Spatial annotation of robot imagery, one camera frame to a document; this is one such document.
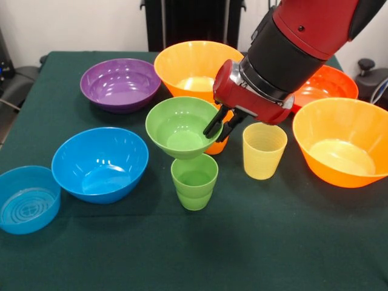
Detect dark green tablecloth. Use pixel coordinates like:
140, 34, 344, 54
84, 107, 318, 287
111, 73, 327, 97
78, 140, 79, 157
0, 50, 388, 291

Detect red plastic bowl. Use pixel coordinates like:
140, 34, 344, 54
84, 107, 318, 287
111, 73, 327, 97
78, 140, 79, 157
291, 65, 360, 115

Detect shallow translucent blue bowl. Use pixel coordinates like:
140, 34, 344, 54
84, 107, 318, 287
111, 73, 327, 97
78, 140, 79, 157
0, 165, 62, 235

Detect yellow plastic cup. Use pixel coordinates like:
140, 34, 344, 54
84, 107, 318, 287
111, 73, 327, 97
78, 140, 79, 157
242, 122, 288, 181

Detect white blue cable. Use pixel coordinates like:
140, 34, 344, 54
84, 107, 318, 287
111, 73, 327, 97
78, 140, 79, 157
370, 77, 388, 104

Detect green plastic bowl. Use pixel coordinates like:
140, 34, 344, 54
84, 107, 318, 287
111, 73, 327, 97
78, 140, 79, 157
145, 96, 224, 161

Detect black chair with knob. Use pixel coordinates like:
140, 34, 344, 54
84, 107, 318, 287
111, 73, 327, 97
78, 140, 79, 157
355, 58, 388, 110

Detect large orange plastic bowl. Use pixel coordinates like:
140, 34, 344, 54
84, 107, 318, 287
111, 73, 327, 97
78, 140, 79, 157
292, 97, 388, 189
153, 41, 245, 105

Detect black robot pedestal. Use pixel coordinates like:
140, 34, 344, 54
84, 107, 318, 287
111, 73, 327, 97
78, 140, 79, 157
140, 0, 247, 52

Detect black computer case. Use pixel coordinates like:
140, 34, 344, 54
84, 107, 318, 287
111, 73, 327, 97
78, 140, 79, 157
0, 28, 16, 95

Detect purple plastic bowl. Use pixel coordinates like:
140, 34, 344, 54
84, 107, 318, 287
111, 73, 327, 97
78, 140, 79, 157
79, 58, 162, 115

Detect green plastic cup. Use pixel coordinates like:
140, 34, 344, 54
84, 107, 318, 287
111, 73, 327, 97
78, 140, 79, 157
170, 153, 219, 211

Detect black office chair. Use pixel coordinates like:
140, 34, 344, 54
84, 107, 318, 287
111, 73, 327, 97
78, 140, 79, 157
0, 54, 49, 146

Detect round blue plastic bowl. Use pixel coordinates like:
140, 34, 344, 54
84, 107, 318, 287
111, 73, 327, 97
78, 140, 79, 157
51, 127, 150, 205

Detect orange plastic cup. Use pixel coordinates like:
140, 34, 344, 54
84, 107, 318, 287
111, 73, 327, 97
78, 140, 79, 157
204, 104, 234, 156

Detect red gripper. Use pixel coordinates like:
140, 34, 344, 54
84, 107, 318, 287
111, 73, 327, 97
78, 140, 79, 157
202, 59, 295, 143

